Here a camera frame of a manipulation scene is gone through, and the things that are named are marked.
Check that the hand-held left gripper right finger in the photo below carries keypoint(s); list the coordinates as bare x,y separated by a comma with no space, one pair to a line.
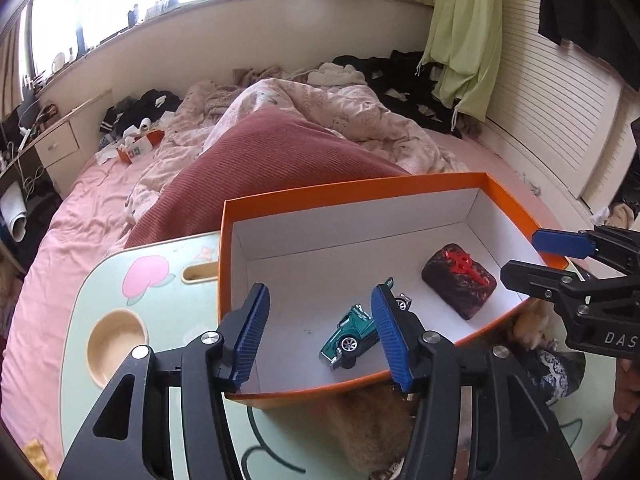
392,345

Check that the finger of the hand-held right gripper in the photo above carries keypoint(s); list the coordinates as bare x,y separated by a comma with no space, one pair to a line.
560,242
535,277

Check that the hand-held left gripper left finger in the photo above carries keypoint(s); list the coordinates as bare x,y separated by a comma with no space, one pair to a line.
250,335

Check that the green toy car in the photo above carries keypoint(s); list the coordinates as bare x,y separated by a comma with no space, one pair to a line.
350,332

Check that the dark mahjong tile red mark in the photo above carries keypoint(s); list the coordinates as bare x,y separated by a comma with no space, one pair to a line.
450,285

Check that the orange cardboard box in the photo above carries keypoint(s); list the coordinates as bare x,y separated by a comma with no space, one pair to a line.
310,270

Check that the brown furry ball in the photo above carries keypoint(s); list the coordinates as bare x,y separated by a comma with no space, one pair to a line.
360,430

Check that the green cartoon desktop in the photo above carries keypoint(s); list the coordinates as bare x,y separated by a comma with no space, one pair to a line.
165,320

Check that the person's right hand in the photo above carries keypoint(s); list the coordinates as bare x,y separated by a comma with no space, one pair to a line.
629,390

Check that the peach plush toy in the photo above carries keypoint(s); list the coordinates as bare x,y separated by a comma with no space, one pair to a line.
530,330

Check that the beige cloth heap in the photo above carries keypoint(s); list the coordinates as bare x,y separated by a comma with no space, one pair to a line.
624,216

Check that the orange tissue box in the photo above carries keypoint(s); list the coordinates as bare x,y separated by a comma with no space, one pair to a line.
139,147

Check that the light green garment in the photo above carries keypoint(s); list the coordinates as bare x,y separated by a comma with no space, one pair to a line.
465,35

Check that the black clothes heap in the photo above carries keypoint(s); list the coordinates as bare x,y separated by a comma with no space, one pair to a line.
395,80

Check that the pale pink floral quilt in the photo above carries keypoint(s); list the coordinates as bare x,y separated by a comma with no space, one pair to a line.
360,115

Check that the yellow cloth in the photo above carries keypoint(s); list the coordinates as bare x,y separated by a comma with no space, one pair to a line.
40,457

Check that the black hanging garment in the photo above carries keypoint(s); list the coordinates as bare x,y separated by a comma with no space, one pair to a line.
590,0

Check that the black and white clothes pile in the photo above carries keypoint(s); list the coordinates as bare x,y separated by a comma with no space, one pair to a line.
145,105

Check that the brown cloth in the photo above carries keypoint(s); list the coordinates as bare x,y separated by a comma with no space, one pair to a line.
265,75

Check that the white paper roll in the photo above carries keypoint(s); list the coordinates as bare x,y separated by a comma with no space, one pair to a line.
14,212

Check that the white nightstand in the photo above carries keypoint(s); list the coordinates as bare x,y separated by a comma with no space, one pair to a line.
57,145

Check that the white cloth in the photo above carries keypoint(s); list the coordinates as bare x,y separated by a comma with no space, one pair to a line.
335,74

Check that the cluttered white desk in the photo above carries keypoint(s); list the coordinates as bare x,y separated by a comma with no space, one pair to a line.
20,160

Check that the beige curtain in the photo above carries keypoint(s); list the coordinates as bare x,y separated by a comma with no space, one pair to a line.
12,60

